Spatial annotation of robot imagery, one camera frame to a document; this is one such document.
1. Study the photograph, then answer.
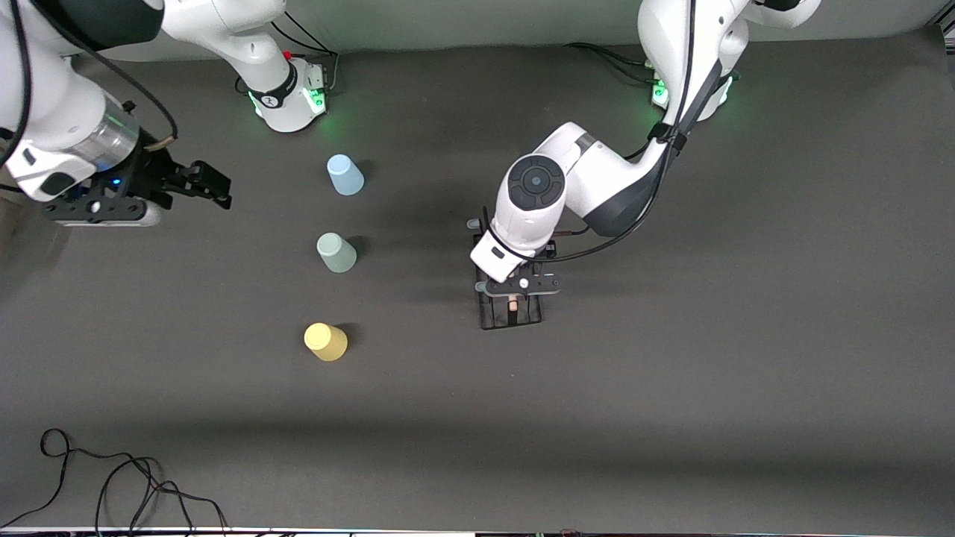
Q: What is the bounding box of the black wire cup holder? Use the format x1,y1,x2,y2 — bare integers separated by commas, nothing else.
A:
466,216,545,330

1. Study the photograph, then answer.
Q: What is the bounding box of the pale green plastic cup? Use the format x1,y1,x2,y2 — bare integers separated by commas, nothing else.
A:
316,233,357,274

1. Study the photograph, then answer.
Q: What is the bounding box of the yellow plastic cup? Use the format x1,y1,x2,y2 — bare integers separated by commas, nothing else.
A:
304,322,348,362

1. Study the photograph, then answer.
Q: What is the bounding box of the light blue plastic cup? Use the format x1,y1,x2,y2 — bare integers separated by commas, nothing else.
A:
327,154,366,196

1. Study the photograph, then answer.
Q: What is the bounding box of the dark grey table mat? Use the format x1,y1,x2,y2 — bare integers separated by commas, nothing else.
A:
0,26,955,532

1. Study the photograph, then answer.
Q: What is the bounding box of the black right arm wrist cable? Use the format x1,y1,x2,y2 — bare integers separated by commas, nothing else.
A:
0,0,180,169

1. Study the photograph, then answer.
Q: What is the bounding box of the black arm wrist cable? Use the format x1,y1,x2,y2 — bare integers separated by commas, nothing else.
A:
485,0,698,263
0,0,180,169

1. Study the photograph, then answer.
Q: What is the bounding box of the black right arm base cable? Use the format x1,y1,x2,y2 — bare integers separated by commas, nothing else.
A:
272,7,340,94

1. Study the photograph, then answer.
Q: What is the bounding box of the black arm base cable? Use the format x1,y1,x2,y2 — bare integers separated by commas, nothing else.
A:
272,7,340,94
563,43,657,83

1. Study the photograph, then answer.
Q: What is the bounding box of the black left arm base cable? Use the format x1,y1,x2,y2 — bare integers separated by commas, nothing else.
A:
563,43,657,83

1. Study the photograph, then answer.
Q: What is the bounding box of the black left arm wrist cable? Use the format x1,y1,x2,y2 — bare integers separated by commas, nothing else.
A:
485,0,698,263

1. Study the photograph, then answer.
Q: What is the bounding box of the loose thin black cable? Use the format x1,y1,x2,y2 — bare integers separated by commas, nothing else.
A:
0,428,228,532

